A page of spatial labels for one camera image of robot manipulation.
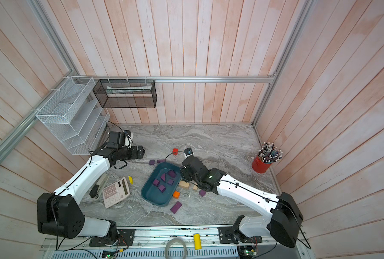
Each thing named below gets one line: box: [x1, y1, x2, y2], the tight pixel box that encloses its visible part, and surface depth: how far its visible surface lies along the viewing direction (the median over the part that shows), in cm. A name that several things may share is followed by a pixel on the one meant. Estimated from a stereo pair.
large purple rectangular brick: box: [170, 200, 182, 215], surface depth 84 cm
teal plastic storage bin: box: [140, 161, 182, 207], surface depth 91 cm
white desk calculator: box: [102, 176, 130, 209], surface depth 87 cm
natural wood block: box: [178, 180, 190, 189], surface depth 90 cm
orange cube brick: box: [172, 190, 181, 200], surface depth 88 cm
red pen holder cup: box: [251, 155, 273, 174], surface depth 92 cm
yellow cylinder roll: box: [193, 233, 202, 250], surface depth 73 cm
